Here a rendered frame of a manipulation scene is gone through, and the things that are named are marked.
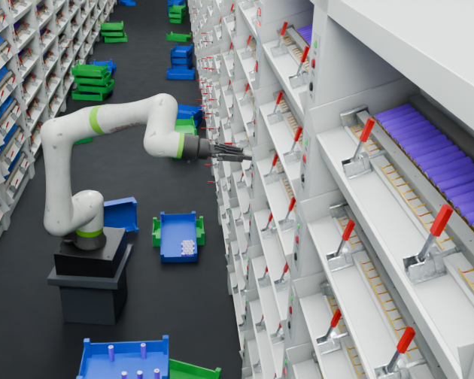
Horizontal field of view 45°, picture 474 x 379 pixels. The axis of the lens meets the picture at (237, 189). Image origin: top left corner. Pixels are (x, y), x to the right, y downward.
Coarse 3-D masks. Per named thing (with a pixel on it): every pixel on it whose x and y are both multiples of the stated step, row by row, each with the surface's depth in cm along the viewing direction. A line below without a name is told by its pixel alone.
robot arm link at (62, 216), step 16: (48, 128) 218; (64, 128) 219; (80, 128) 225; (48, 144) 219; (64, 144) 221; (48, 160) 224; (64, 160) 225; (48, 176) 228; (64, 176) 229; (48, 192) 232; (64, 192) 232; (48, 208) 235; (64, 208) 235; (48, 224) 238; (64, 224) 238; (80, 224) 246
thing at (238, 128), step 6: (234, 126) 252; (240, 126) 252; (234, 132) 253; (240, 132) 254; (246, 132) 251; (240, 138) 248; (246, 138) 246; (246, 162) 226; (246, 168) 222; (246, 180) 213; (246, 186) 198
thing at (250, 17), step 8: (240, 0) 228; (248, 0) 226; (256, 0) 213; (240, 8) 221; (248, 8) 213; (256, 8) 209; (248, 16) 202; (256, 16) 189; (248, 24) 201; (256, 24) 173; (256, 32) 180; (256, 40) 188
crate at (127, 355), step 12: (168, 336) 208; (84, 348) 205; (96, 348) 208; (120, 348) 209; (132, 348) 210; (156, 348) 211; (168, 348) 206; (84, 360) 203; (96, 360) 207; (108, 360) 207; (120, 360) 207; (132, 360) 207; (144, 360) 207; (156, 360) 207; (168, 360) 201; (84, 372) 201; (96, 372) 201; (108, 372) 202; (120, 372) 202; (132, 372) 202; (144, 372) 202; (168, 372) 197
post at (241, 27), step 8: (240, 16) 231; (240, 24) 232; (240, 32) 234; (248, 32) 234; (240, 64) 240; (240, 72) 242; (232, 88) 254; (240, 112) 250; (240, 120) 251; (232, 144) 259; (232, 176) 264; (232, 184) 266; (232, 192) 267; (232, 216) 273; (232, 224) 276; (232, 256) 284
